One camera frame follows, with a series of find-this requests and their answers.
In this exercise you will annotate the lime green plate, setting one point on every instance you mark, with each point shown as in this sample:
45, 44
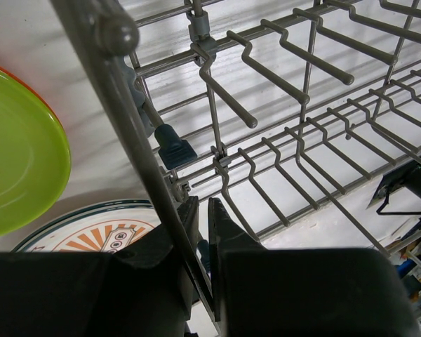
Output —
35, 160

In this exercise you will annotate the background clutter of objects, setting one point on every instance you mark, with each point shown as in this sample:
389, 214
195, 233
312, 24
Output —
408, 265

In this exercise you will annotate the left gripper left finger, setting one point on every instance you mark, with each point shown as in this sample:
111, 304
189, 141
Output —
140, 290

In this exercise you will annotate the white plate orange sunburst pattern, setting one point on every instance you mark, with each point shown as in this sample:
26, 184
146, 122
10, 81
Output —
104, 227

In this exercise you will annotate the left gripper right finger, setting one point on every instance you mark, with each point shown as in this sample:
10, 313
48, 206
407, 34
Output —
302, 292

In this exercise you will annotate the grey wire dish rack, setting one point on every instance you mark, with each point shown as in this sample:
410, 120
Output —
313, 103

